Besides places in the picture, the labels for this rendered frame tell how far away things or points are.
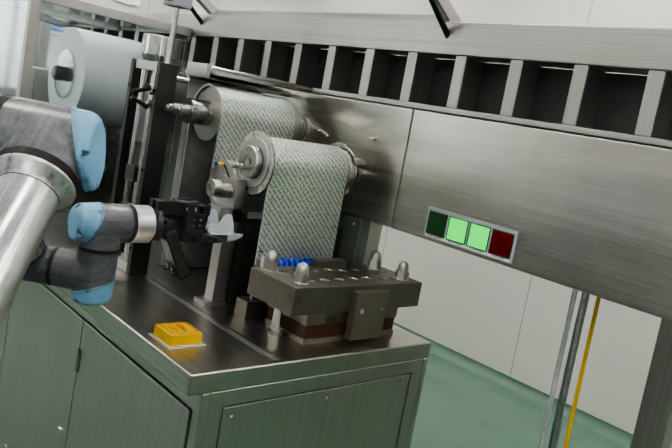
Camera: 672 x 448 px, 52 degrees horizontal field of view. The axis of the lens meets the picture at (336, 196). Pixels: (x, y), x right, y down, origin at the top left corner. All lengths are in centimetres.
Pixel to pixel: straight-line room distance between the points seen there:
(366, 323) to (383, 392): 17
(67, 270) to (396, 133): 84
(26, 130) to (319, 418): 85
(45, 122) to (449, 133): 93
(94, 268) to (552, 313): 317
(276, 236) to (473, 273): 294
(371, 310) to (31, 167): 85
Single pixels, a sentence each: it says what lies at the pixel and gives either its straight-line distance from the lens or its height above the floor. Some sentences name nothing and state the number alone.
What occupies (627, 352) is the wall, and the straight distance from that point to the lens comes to 400.
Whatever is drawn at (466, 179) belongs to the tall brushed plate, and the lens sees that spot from 159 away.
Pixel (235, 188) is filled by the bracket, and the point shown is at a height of 118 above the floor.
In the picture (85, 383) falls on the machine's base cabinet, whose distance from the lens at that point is 175.
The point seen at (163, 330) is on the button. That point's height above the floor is 92.
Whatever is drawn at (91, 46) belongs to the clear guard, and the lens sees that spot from 246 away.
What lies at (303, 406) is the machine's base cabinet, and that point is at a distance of 148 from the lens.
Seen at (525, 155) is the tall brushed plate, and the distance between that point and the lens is 151.
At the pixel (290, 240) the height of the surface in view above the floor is 108.
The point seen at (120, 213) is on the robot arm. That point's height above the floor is 114.
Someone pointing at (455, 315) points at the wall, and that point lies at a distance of 455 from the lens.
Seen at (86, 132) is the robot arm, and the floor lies 130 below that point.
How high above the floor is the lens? 139
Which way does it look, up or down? 7 degrees down
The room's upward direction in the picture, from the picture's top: 10 degrees clockwise
